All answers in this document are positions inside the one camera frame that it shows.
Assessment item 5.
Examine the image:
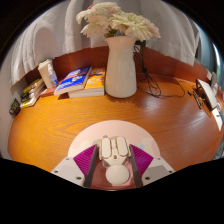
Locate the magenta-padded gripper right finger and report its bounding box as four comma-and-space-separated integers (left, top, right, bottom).
128, 144, 176, 188

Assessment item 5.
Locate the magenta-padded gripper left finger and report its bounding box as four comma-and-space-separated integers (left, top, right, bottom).
50, 144, 100, 188

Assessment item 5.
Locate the white computer mouse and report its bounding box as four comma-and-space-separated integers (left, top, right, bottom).
98, 135, 131, 186

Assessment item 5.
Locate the pink round mouse pad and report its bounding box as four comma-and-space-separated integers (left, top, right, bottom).
67, 119, 161, 192

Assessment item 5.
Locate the yellow and white book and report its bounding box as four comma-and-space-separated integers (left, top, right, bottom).
19, 91, 47, 109

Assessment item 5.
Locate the white paper sheet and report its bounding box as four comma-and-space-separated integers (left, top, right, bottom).
211, 106, 224, 132

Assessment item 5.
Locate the black pen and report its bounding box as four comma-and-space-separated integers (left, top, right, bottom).
187, 89, 203, 110

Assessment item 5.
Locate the red notebook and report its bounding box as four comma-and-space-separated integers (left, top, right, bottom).
39, 87, 58, 98

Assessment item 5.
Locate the dark thin book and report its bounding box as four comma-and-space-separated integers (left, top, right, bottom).
20, 84, 46, 100
20, 88, 46, 104

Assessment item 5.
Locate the orange cover book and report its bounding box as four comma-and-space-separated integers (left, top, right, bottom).
67, 67, 106, 99

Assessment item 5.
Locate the white laptop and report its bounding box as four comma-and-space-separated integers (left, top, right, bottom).
195, 78, 219, 112

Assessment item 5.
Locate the clear spray bottle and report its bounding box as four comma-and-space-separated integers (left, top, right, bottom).
47, 63, 59, 88

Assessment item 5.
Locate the beige cylindrical container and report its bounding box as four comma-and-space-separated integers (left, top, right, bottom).
37, 58, 56, 90

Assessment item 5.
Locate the white ceramic vase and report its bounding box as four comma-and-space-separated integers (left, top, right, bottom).
104, 35, 139, 99

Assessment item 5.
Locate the dark green curtain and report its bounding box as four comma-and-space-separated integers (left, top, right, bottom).
196, 29, 214, 65

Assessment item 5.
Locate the light grey curtain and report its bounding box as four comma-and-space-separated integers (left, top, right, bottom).
8, 0, 201, 88

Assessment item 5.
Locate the black cable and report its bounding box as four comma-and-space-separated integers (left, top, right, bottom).
133, 40, 186, 100

